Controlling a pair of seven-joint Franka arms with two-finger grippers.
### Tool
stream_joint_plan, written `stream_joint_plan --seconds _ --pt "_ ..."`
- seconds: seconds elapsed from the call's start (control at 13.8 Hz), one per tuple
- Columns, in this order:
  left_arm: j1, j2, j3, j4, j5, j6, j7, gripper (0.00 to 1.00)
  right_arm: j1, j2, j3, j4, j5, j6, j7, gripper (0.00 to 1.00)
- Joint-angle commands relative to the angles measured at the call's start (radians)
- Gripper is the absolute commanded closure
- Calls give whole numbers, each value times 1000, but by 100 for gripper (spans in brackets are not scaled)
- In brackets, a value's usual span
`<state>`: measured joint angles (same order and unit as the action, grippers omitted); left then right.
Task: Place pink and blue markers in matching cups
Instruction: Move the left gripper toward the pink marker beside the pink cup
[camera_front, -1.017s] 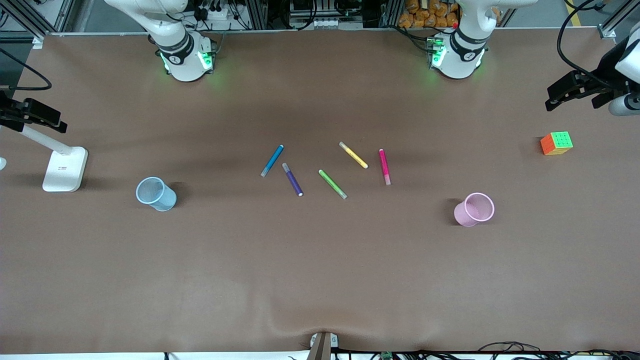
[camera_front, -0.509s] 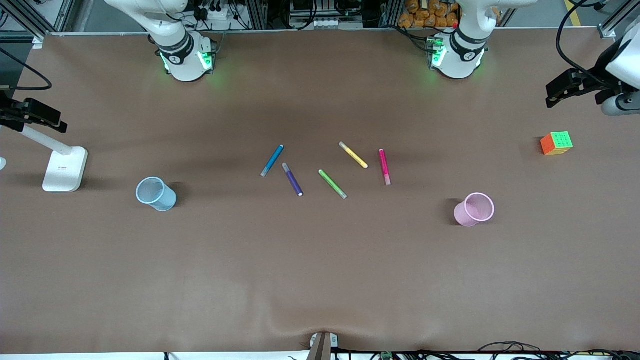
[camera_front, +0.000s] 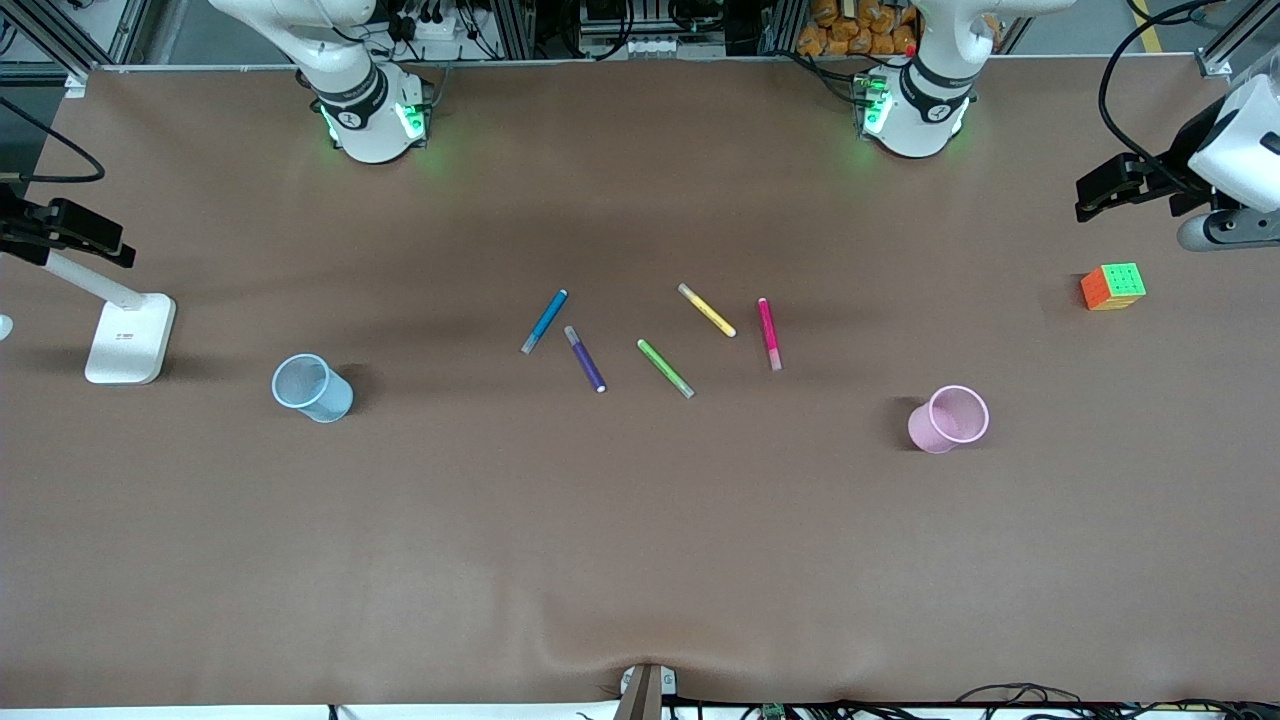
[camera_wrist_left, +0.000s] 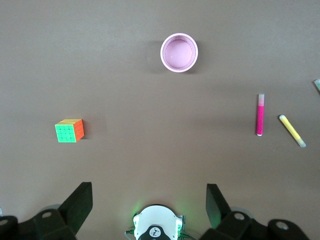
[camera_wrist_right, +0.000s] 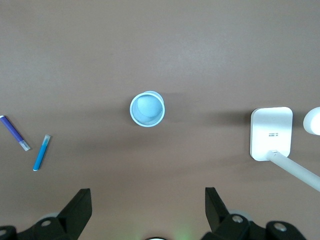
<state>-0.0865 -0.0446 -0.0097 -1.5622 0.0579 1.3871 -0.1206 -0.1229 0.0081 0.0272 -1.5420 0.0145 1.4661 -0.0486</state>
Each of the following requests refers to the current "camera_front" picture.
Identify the blue marker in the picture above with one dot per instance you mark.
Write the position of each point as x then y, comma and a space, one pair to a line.
545, 321

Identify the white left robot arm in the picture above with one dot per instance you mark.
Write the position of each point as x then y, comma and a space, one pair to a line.
915, 120

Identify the green marker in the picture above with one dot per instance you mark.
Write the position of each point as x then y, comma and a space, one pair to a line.
665, 368

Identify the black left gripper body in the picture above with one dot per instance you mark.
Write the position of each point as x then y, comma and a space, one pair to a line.
1172, 171

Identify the white power strip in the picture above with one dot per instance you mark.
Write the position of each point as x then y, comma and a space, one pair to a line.
655, 46

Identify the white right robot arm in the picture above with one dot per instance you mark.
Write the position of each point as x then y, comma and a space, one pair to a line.
370, 120

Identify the yellow marker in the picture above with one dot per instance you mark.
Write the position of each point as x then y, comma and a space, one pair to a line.
707, 310

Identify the orange snack bags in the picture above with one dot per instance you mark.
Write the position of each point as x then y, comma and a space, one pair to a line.
858, 28

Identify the multicoloured puzzle cube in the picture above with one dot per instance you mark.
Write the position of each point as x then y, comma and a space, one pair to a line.
1113, 287

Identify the aluminium frame profile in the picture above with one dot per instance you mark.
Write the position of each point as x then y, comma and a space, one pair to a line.
1235, 40
60, 35

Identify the white stand with slanted pole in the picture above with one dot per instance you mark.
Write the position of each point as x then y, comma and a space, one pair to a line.
130, 340

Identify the purple marker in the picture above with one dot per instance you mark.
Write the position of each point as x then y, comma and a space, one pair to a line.
585, 359

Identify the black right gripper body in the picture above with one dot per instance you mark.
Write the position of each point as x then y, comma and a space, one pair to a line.
22, 228

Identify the light blue mesh cup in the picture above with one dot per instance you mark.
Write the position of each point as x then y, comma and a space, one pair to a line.
312, 388

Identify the brown table mat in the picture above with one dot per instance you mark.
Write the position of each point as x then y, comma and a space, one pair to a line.
640, 520

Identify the pink marker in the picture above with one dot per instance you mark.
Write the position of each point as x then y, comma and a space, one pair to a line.
769, 333

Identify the pink mesh cup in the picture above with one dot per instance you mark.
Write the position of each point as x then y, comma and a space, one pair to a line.
948, 420

